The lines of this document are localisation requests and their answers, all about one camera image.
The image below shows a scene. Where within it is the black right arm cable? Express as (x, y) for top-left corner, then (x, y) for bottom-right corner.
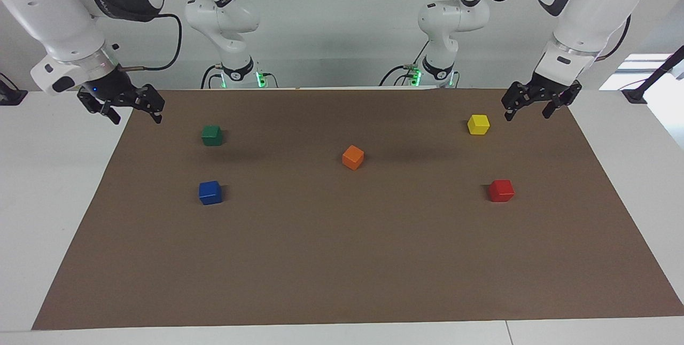
(119, 13), (183, 72)

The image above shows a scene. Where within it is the blue wooden block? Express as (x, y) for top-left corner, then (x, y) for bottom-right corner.
(199, 181), (222, 206)

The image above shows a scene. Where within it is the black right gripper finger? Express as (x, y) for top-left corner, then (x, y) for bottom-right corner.
(78, 89), (121, 125)
(134, 84), (165, 124)

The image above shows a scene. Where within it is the brown table mat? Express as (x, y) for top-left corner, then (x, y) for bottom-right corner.
(32, 88), (684, 331)

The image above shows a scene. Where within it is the orange wooden block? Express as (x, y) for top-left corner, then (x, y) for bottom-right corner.
(342, 145), (365, 170)

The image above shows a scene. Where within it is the black angled stand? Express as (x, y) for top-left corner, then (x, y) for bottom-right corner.
(621, 45), (684, 104)

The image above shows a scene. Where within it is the red wooden block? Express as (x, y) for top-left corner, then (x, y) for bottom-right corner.
(488, 179), (515, 202)

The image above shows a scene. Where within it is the yellow wooden block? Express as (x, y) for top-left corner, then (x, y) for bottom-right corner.
(468, 114), (491, 136)

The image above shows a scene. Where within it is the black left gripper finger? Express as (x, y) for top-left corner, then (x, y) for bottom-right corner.
(542, 81), (582, 119)
(501, 82), (535, 121)

